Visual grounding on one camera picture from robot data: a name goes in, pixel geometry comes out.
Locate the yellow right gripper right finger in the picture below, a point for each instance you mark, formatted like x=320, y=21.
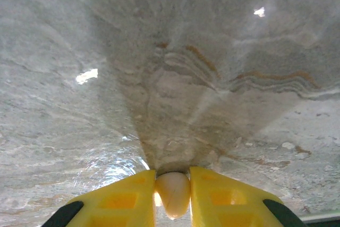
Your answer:
x=228, y=203

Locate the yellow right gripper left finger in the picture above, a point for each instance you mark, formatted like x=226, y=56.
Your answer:
x=119, y=203

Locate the aluminium front mounting rail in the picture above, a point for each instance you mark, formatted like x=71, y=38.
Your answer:
x=329, y=221

